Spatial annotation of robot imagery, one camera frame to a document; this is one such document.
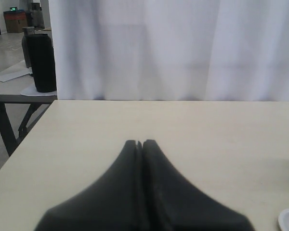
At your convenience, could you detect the grey side table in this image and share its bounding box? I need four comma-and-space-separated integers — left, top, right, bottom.
0, 61, 57, 155

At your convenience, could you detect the black cylinder flask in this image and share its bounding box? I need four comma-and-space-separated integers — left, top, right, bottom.
26, 34, 56, 93

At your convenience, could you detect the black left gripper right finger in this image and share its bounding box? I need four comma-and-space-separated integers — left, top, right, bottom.
142, 140, 254, 231

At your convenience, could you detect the white paper sheet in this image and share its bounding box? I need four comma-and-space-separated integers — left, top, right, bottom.
0, 69, 32, 82

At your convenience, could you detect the white backdrop curtain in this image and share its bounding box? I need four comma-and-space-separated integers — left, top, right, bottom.
49, 0, 289, 101

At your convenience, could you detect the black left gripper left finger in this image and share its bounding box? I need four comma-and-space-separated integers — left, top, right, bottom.
35, 140, 145, 231

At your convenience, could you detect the cardboard box with red band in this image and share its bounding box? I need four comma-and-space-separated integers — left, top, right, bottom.
3, 10, 27, 33

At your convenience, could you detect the white paper under flask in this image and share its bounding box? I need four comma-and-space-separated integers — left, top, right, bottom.
20, 85, 57, 97

